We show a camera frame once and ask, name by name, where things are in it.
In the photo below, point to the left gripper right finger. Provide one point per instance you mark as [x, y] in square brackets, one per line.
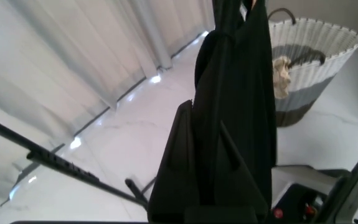
[234, 193]

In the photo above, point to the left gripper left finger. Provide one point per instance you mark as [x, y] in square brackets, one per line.
[175, 180]

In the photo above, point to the black garment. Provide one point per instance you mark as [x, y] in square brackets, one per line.
[244, 77]

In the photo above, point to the pink clothes hanger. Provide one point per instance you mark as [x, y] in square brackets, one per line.
[253, 3]

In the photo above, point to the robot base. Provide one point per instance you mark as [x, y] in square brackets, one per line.
[294, 202]

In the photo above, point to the black clothes rack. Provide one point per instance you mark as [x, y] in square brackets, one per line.
[57, 163]

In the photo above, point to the white laundry basket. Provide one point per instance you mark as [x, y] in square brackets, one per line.
[315, 40]

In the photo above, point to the white curtain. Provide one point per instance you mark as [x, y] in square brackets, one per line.
[57, 62]

